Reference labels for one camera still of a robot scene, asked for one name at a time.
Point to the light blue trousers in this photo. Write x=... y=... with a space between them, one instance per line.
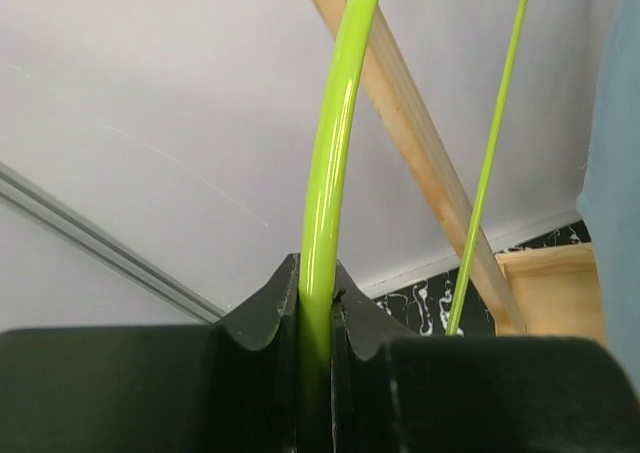
x=609 y=200

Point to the wooden clothes rack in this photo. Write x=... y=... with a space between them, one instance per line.
x=541 y=292

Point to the green plastic hanger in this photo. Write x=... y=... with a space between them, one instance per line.
x=314 y=318

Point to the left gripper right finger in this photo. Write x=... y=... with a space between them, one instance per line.
x=396 y=391

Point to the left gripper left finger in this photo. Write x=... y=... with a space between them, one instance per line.
x=221 y=387

